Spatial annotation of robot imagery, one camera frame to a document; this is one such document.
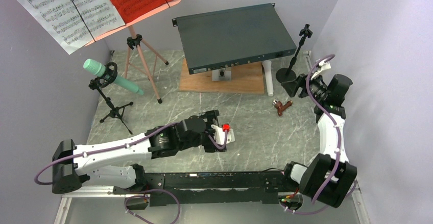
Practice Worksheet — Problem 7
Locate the black tripod mic stand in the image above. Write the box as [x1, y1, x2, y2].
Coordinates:
[88, 62, 134, 135]

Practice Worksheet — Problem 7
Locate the white microphone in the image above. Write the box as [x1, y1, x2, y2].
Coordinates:
[261, 60, 274, 96]

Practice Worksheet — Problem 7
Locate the wooden board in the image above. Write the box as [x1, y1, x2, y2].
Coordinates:
[179, 59, 265, 94]

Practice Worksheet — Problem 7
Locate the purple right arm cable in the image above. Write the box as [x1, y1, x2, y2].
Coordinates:
[279, 54, 357, 216]

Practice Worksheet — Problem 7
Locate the dark rack-mount audio unit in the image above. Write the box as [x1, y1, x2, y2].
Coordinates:
[172, 3, 297, 75]

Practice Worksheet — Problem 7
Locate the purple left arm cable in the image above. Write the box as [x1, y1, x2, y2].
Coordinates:
[34, 122, 229, 185]

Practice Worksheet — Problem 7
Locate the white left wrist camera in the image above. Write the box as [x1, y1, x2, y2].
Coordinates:
[211, 124, 235, 149]

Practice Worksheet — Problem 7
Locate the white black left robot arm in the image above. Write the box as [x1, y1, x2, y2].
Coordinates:
[51, 110, 235, 194]

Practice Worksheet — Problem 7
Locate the grey unit support bracket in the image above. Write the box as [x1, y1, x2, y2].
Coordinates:
[212, 67, 232, 82]

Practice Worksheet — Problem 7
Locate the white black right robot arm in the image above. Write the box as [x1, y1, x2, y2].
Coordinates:
[281, 74, 357, 208]

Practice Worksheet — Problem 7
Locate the mint green microphone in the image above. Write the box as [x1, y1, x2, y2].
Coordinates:
[83, 59, 144, 95]

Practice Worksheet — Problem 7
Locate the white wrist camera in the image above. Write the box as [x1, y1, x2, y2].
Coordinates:
[310, 61, 331, 80]
[211, 124, 235, 149]

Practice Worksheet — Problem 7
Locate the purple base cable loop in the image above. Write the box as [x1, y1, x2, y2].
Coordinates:
[124, 189, 181, 224]

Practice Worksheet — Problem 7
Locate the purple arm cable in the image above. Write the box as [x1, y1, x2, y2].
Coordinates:
[279, 54, 357, 216]
[34, 122, 229, 185]

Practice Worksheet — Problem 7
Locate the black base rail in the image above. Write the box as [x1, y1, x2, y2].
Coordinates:
[113, 170, 303, 207]

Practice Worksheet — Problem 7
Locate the pink music stand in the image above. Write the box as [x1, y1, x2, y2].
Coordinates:
[87, 0, 181, 104]

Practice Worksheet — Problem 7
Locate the black round-base mic stand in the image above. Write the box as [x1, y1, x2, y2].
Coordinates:
[276, 23, 313, 83]

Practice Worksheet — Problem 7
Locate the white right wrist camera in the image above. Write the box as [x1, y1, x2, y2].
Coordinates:
[310, 61, 331, 80]

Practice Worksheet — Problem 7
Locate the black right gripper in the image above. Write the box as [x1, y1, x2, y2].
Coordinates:
[281, 71, 329, 103]

